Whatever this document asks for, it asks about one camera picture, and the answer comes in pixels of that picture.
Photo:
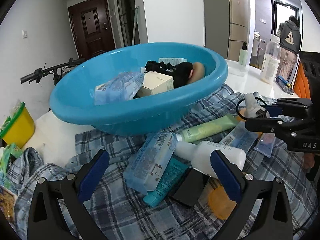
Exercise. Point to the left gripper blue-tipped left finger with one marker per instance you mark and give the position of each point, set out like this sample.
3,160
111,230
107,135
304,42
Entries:
90,174

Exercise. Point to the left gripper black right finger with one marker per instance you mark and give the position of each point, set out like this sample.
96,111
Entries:
229,175

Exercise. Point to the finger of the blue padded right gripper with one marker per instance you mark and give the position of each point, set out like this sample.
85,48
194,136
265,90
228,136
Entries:
270,126
273,109

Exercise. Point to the blue tissue pack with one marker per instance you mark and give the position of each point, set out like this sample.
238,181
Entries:
123,87

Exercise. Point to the person's left hand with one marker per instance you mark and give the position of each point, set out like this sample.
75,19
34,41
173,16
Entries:
308,160

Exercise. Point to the small blue box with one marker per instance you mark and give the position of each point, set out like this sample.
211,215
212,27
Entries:
284,85

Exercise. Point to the orange chair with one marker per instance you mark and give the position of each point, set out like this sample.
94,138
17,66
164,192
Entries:
301,86

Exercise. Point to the amber soap box small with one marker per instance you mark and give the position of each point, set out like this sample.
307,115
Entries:
219,202

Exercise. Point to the white round bottle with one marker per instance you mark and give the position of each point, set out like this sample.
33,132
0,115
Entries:
199,155

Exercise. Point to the blue plaid shirt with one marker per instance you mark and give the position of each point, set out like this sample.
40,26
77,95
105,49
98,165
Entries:
278,200

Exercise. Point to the black square case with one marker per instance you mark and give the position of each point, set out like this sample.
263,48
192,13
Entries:
189,188

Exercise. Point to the large white lotion bottle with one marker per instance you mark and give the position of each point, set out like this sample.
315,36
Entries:
271,60

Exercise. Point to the light blue wet wipes pack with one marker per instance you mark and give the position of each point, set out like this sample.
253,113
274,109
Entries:
147,166

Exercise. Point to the teal cosmetic tube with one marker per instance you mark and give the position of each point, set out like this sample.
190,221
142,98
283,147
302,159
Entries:
172,174

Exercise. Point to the green cosmetic tube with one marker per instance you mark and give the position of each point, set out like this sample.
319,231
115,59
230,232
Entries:
207,129

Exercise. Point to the green pump bottle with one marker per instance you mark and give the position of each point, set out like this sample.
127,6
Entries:
243,55

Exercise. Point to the person in grey hoodie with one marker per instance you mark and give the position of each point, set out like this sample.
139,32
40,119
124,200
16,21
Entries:
290,40

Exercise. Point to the green snack packet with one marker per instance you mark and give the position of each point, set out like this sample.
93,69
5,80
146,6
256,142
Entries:
10,154

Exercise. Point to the blue plastic basin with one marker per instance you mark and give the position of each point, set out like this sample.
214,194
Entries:
72,99

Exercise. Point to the yellow container green lid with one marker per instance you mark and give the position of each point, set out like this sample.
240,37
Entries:
19,127

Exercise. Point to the tan oval soap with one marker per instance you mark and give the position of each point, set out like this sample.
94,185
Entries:
197,73

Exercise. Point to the black bicycle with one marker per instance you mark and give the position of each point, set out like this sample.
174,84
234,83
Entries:
58,72

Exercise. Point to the beige cardboard box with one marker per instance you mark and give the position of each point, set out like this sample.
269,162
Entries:
155,83

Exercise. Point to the white patterned box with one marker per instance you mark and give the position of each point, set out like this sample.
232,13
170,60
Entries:
172,61

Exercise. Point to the beige refrigerator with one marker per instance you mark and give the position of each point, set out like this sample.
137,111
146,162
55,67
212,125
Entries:
239,18

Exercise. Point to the dark brown entry door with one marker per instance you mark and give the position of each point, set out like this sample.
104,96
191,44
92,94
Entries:
91,28

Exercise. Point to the long mop pole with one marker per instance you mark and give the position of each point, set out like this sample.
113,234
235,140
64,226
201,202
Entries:
135,25

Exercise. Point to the white wall switch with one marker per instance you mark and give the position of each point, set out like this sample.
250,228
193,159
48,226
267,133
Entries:
24,34

